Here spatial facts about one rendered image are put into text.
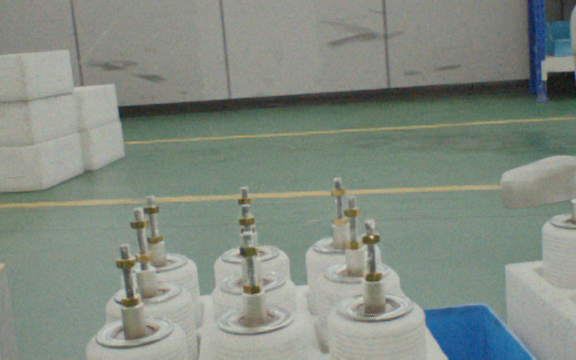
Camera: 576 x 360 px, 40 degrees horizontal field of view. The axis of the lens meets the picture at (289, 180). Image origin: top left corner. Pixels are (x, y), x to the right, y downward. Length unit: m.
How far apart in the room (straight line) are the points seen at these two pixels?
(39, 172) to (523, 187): 2.90
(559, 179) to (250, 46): 5.50
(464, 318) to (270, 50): 4.82
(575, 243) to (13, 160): 2.57
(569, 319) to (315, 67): 4.95
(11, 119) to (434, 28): 3.33
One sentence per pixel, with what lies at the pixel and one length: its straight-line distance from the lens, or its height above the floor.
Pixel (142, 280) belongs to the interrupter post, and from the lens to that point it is 0.88.
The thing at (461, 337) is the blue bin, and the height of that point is 0.07.
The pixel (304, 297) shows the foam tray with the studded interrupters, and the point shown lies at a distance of 1.05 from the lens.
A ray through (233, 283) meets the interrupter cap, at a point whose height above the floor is 0.25.
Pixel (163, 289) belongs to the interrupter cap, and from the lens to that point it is 0.90.
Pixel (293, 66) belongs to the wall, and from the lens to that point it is 5.83.
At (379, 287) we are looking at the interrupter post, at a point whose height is 0.28.
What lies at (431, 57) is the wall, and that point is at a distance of 5.71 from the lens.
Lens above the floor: 0.52
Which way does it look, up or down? 11 degrees down
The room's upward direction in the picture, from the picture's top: 5 degrees counter-clockwise
